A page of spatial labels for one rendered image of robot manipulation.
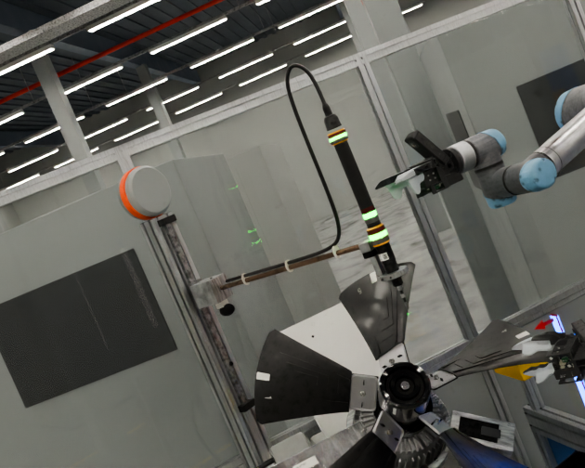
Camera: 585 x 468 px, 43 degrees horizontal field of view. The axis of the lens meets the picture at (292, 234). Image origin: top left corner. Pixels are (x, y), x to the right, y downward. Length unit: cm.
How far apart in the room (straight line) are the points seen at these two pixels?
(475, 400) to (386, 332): 89
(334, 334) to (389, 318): 30
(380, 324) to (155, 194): 78
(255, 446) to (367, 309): 62
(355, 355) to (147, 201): 74
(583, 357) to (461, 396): 109
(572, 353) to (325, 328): 76
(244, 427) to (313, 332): 37
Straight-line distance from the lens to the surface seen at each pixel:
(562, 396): 288
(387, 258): 175
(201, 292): 216
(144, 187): 220
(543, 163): 184
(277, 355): 182
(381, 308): 191
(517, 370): 220
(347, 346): 212
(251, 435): 231
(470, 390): 269
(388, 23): 601
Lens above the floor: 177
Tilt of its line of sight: 4 degrees down
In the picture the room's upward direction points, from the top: 23 degrees counter-clockwise
